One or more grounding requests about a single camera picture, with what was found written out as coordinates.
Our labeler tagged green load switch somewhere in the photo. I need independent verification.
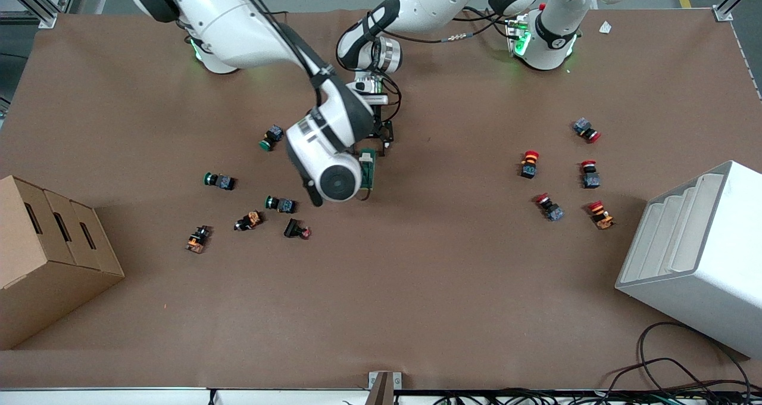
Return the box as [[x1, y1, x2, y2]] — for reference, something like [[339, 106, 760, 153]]
[[359, 148, 378, 192]]

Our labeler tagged brown paper table cover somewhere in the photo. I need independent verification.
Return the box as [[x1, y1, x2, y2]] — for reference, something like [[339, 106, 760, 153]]
[[0, 6, 762, 391]]

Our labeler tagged black button orange block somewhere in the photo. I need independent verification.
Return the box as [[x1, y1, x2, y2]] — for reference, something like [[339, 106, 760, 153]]
[[234, 211, 264, 232], [185, 225, 211, 254]]

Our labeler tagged red button orange block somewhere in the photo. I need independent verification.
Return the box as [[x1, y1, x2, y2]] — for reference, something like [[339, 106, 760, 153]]
[[587, 200, 616, 230]]

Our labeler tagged white plastic divided bin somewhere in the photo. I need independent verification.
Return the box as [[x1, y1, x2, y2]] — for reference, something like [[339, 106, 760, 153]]
[[615, 160, 762, 359]]

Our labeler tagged brown cardboard box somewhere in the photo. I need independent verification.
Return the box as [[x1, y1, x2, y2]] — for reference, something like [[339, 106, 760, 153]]
[[0, 175, 126, 351]]

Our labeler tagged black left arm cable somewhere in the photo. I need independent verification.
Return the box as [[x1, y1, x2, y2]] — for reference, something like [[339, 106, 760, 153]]
[[381, 12, 520, 126]]

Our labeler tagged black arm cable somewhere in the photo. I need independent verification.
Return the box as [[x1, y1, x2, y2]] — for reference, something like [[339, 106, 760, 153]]
[[381, 12, 520, 126], [226, 0, 335, 96]]

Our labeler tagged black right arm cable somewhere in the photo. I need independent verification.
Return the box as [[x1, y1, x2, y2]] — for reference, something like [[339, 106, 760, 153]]
[[226, 0, 335, 96]]

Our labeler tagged black switch with red end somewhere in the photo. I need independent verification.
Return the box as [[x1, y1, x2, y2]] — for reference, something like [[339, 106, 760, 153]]
[[283, 217, 313, 240]]

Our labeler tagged black base cable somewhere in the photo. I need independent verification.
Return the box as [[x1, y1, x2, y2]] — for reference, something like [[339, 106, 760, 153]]
[[461, 6, 516, 28]]

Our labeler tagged grey metal bracket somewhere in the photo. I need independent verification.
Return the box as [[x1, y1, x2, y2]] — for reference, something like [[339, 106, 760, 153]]
[[368, 371, 402, 405]]

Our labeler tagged black cable bundle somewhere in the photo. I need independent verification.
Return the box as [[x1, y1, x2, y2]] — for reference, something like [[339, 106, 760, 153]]
[[432, 382, 762, 405]]

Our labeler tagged black looped floor cable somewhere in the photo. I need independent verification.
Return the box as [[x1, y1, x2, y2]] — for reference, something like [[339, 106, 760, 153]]
[[637, 322, 752, 394]]

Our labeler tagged aluminium frame strut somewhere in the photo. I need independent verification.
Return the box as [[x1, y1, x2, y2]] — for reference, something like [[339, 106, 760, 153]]
[[0, 0, 82, 29]]

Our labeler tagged white table edge rail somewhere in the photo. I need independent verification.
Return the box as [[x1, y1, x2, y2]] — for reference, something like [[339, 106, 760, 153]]
[[0, 387, 371, 405]]

